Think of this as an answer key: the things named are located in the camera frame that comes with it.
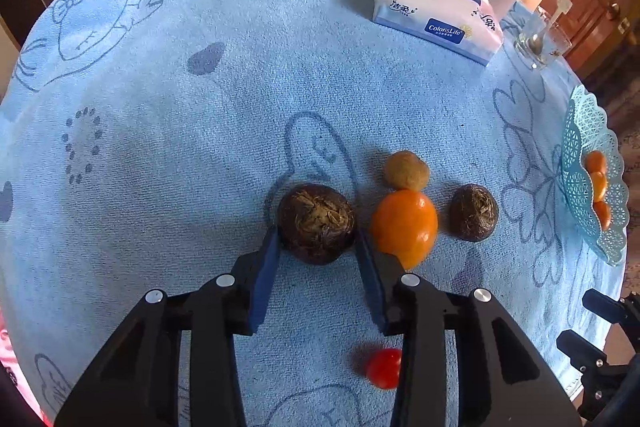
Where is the small mandarin orange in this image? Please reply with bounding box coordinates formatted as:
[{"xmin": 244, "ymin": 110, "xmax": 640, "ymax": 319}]
[
  {"xmin": 593, "ymin": 200, "xmax": 612, "ymax": 231},
  {"xmin": 585, "ymin": 150, "xmax": 608, "ymax": 174}
]

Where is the red cherry tomato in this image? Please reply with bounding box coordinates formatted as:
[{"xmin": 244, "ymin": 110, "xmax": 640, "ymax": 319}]
[{"xmin": 366, "ymin": 348, "xmax": 402, "ymax": 390}]

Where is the large orange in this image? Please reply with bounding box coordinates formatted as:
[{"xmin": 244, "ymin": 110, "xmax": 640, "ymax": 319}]
[{"xmin": 589, "ymin": 170, "xmax": 608, "ymax": 202}]

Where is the dark brown water chestnut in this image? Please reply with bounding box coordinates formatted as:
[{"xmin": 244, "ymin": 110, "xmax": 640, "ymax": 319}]
[{"xmin": 449, "ymin": 184, "xmax": 499, "ymax": 242}]

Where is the oval orange citrus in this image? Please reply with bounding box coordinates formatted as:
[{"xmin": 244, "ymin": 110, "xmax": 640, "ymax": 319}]
[{"xmin": 369, "ymin": 188, "xmax": 438, "ymax": 271}]

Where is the tan longan fruit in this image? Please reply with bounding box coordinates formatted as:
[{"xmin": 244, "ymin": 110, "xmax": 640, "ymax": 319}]
[{"xmin": 384, "ymin": 150, "xmax": 431, "ymax": 192}]

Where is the teal lattice fruit basket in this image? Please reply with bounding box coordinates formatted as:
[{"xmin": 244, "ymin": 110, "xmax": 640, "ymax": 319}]
[{"xmin": 561, "ymin": 86, "xmax": 629, "ymax": 267}]

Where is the clear glass cup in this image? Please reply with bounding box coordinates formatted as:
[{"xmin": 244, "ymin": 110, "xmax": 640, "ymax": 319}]
[{"xmin": 514, "ymin": 6, "xmax": 572, "ymax": 70}]

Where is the light blue printed towel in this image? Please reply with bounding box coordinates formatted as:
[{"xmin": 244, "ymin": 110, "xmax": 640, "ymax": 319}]
[{"xmin": 1, "ymin": 0, "xmax": 623, "ymax": 418}]

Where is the metal spoon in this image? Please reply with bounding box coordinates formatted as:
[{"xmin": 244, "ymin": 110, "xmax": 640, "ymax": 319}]
[{"xmin": 526, "ymin": 0, "xmax": 573, "ymax": 58}]

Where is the wooden door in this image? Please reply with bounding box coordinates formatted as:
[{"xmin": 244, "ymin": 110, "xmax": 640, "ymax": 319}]
[{"xmin": 541, "ymin": 0, "xmax": 639, "ymax": 79}]

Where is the tissue pack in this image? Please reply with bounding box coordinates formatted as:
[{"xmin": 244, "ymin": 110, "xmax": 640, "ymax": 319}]
[{"xmin": 372, "ymin": 0, "xmax": 503, "ymax": 66}]

